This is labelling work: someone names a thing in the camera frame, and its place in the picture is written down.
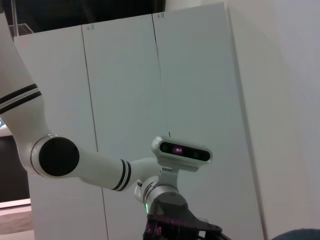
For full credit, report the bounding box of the clear box on cabinet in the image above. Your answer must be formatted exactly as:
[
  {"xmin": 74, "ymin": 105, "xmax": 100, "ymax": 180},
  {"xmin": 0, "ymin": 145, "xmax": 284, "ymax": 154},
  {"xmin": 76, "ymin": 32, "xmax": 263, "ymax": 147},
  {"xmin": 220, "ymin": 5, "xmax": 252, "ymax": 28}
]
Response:
[{"xmin": 8, "ymin": 23, "xmax": 35, "ymax": 38}]

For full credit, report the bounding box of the black background panel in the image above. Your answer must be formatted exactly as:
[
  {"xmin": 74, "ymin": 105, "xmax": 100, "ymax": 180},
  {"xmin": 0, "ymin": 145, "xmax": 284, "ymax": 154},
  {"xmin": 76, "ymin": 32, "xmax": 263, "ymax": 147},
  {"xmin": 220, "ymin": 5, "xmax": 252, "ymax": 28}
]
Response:
[{"xmin": 0, "ymin": 134, "xmax": 31, "ymax": 204}]

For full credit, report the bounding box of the white tall cabinet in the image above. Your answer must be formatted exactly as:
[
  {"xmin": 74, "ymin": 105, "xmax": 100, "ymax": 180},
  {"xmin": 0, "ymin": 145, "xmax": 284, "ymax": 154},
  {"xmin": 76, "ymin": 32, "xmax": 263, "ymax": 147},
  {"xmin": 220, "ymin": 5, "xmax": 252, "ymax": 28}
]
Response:
[{"xmin": 13, "ymin": 1, "xmax": 269, "ymax": 240}]

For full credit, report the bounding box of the dark teal lunch bag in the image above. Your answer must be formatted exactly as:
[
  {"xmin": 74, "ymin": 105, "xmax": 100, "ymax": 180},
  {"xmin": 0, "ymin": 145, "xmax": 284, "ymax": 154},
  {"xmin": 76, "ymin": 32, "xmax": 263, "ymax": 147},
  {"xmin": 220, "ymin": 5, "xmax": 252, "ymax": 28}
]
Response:
[{"xmin": 271, "ymin": 227, "xmax": 320, "ymax": 240}]

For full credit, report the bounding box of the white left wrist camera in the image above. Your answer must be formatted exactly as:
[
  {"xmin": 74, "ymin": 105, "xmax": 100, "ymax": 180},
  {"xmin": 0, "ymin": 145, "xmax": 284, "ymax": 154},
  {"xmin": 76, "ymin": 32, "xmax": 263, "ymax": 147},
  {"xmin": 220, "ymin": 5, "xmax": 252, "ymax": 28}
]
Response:
[{"xmin": 150, "ymin": 135, "xmax": 214, "ymax": 174}]

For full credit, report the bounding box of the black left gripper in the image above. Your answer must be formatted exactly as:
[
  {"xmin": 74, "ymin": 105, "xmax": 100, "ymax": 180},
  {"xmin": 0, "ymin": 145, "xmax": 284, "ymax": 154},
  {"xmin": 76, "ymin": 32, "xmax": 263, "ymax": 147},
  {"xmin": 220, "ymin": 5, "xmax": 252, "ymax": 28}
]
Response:
[{"xmin": 142, "ymin": 192, "xmax": 232, "ymax": 240}]

